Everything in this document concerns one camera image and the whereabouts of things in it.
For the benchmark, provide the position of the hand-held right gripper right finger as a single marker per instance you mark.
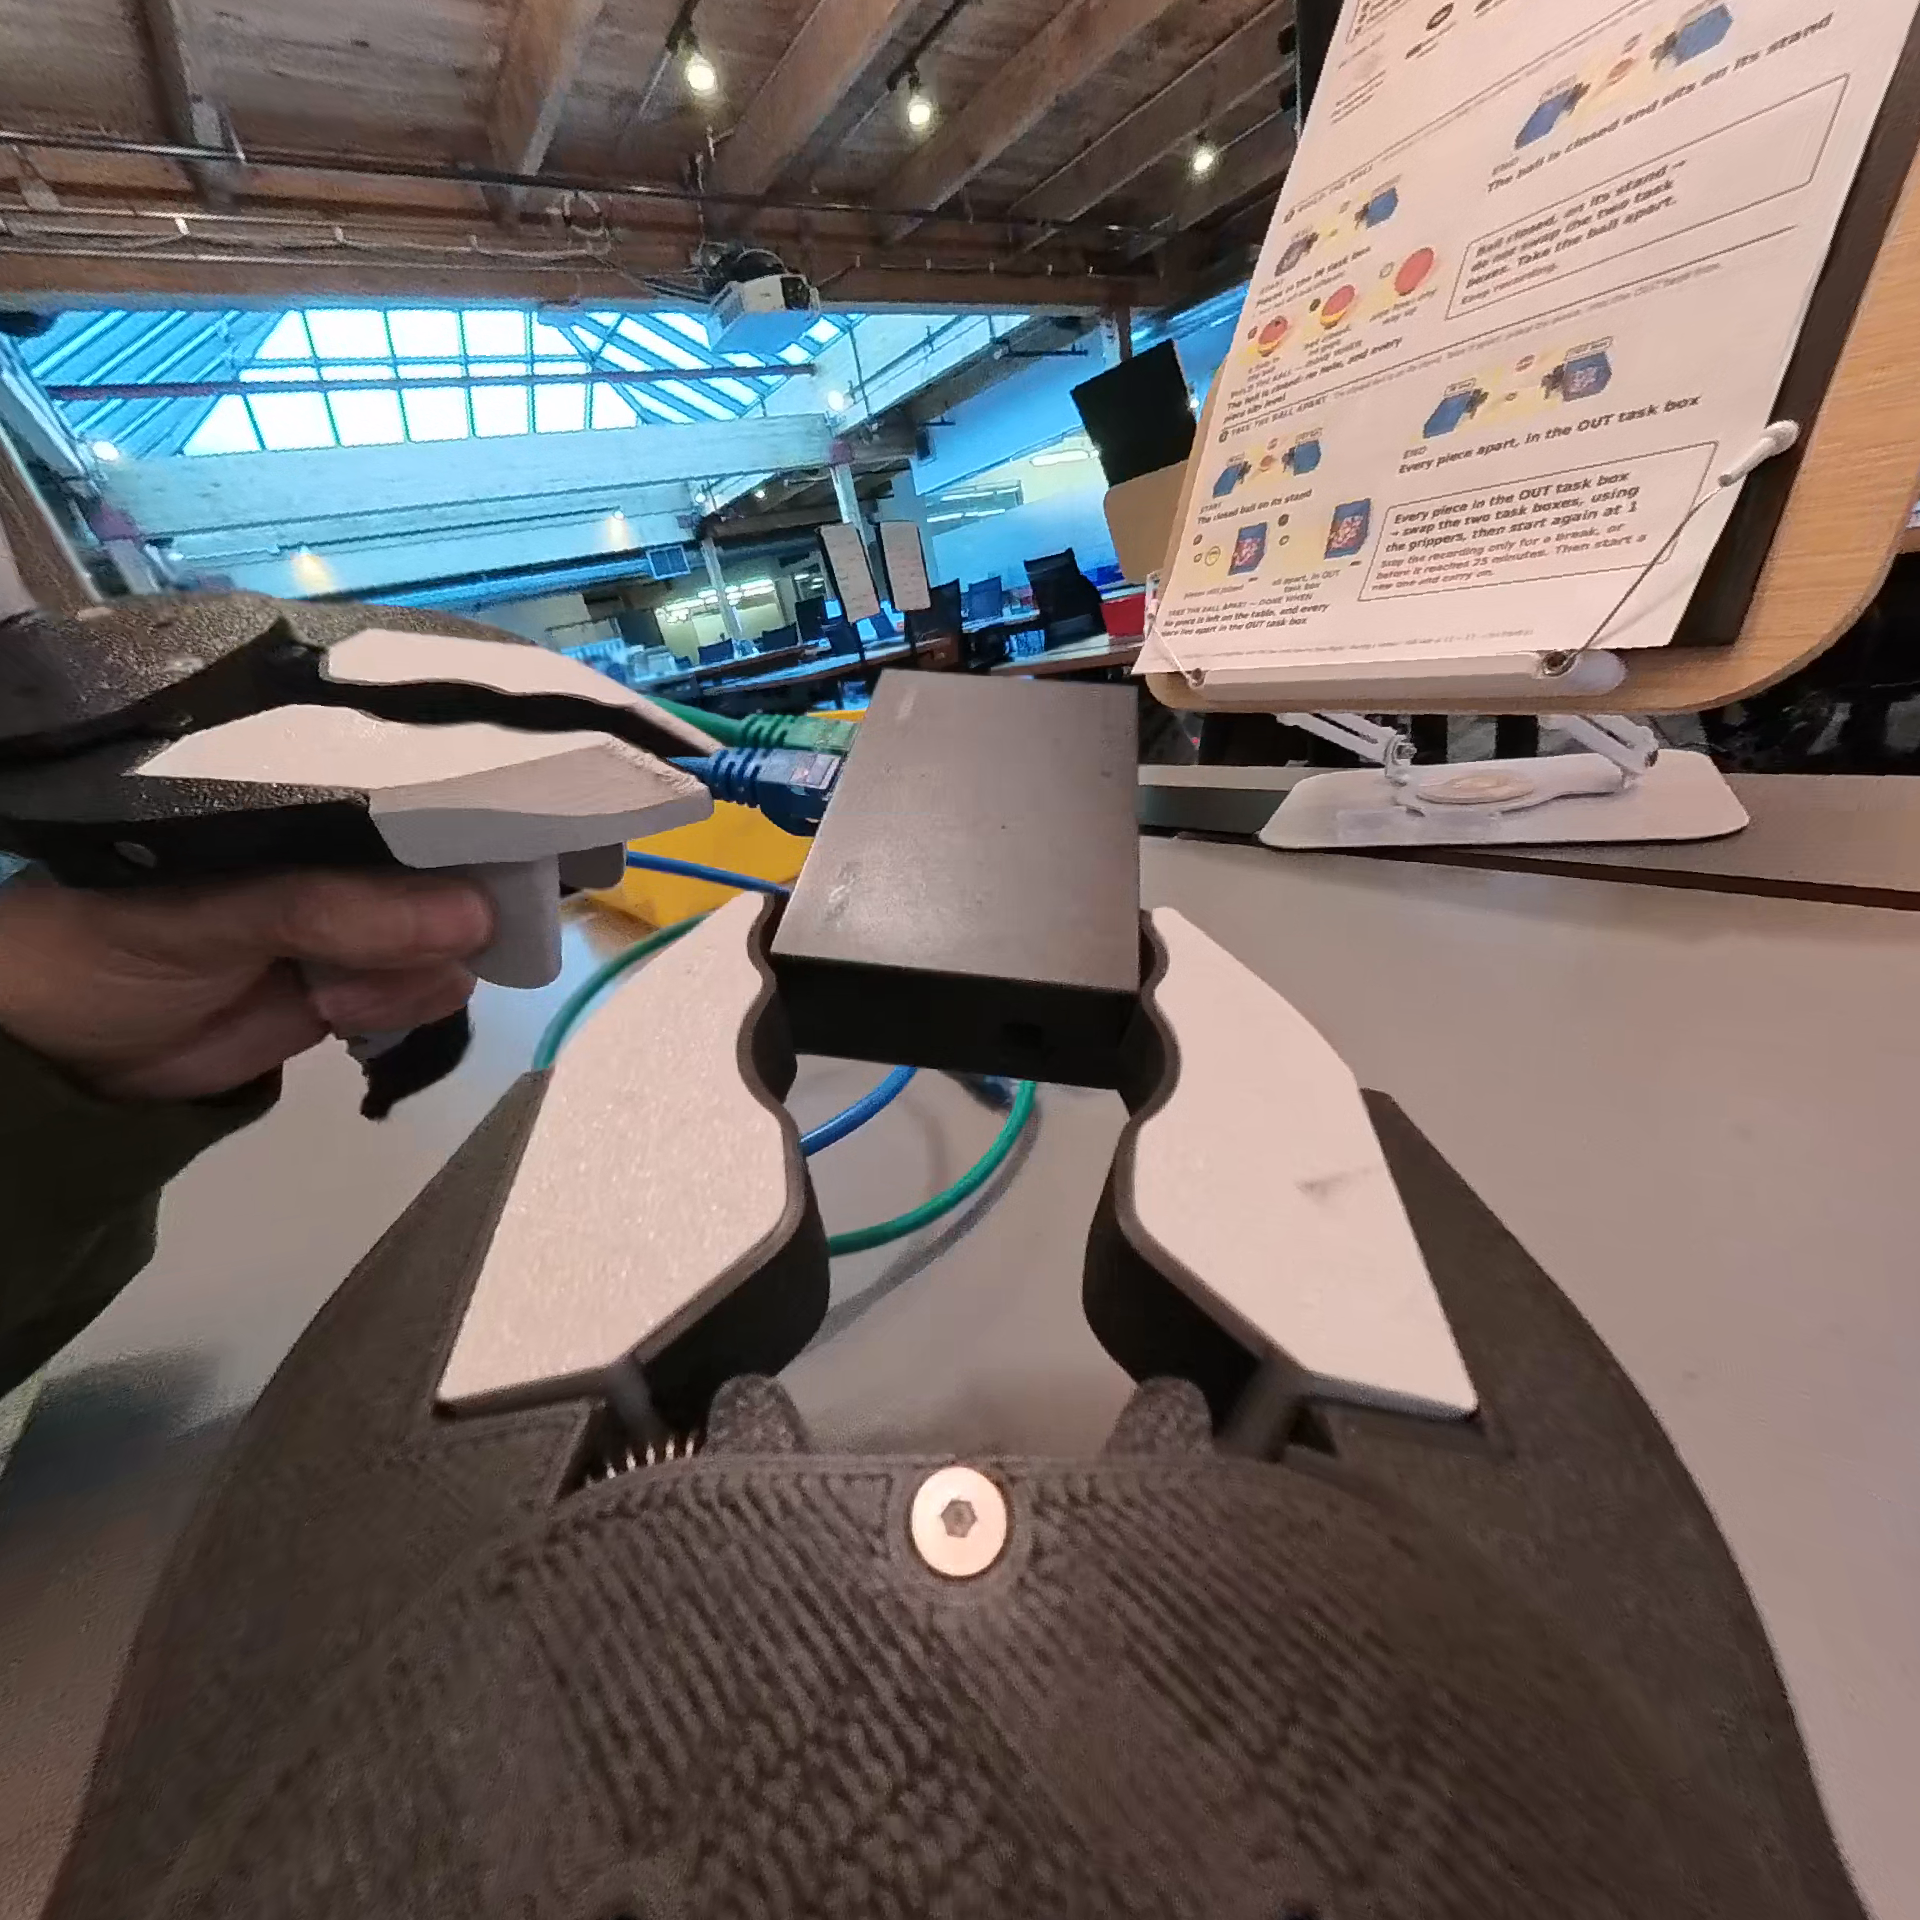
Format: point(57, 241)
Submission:
point(1274, 1185)

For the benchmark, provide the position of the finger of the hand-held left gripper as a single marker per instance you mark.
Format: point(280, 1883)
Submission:
point(450, 789)
point(480, 673)

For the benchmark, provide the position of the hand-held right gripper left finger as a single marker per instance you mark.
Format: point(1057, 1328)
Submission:
point(631, 1170)

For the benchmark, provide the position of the black network switch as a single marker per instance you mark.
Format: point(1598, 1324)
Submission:
point(960, 841)

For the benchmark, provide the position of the person's left hand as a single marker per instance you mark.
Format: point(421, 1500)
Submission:
point(195, 975)

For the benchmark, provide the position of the large yellow plastic bin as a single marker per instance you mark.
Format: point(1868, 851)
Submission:
point(705, 870)

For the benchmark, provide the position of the ceiling projector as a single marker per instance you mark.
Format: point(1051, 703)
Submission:
point(759, 308)

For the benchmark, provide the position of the white folding stand base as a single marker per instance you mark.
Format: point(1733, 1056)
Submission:
point(1650, 802)

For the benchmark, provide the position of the red plastic bin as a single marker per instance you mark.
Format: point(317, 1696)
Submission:
point(1132, 615)

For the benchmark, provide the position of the beige board on clear stand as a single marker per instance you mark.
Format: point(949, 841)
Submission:
point(1149, 519)

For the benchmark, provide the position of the black monitor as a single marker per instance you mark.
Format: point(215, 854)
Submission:
point(1132, 412)

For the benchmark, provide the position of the printed instruction sheet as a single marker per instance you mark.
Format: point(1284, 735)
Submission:
point(1501, 375)

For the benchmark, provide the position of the instruction sheet on stand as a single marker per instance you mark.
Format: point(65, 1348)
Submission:
point(1845, 495)

